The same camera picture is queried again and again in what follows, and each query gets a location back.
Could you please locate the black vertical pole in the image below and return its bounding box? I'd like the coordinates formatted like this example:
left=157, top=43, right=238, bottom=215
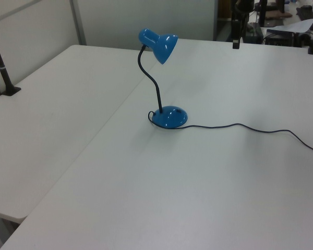
left=258, top=0, right=268, bottom=27

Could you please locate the grey metal partition post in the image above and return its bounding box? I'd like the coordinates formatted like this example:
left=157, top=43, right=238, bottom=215
left=69, top=0, right=87, bottom=46

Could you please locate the blue gooseneck desk lamp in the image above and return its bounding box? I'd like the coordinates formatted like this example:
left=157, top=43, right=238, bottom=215
left=138, top=28, right=188, bottom=130

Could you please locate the black equipment box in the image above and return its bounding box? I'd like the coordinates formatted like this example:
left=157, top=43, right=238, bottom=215
left=265, top=28, right=295, bottom=46

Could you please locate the white paper sheet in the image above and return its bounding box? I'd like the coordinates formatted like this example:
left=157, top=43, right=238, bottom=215
left=271, top=18, right=313, bottom=33

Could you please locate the black lamp power cable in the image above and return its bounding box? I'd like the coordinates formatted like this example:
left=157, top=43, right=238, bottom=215
left=147, top=110, right=313, bottom=157

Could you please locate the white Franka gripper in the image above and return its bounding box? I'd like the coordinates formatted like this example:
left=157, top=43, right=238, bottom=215
left=231, top=0, right=251, bottom=50

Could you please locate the black camera stand with cable tie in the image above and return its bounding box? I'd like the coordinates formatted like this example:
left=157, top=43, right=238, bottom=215
left=0, top=22, right=22, bottom=97

